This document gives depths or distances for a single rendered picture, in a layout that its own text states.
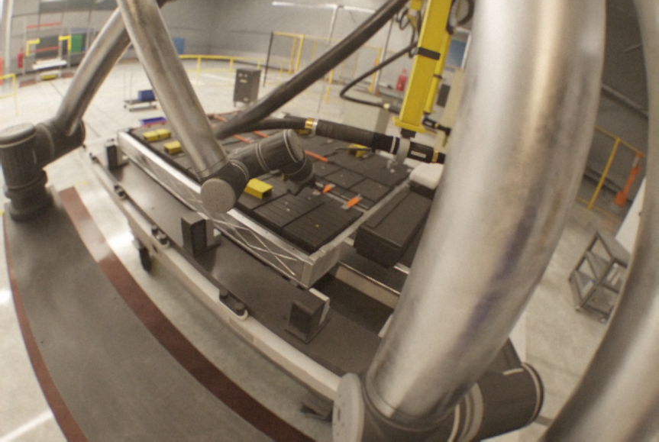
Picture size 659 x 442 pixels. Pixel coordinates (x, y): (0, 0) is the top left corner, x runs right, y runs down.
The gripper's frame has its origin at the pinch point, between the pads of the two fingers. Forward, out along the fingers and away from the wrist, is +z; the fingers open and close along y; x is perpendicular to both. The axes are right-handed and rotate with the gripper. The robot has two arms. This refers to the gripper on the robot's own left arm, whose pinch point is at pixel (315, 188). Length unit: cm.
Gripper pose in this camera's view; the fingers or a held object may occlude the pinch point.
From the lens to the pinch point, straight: 120.0
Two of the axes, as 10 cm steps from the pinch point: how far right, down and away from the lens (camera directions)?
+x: -4.9, 8.6, -1.7
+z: 2.8, 3.4, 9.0
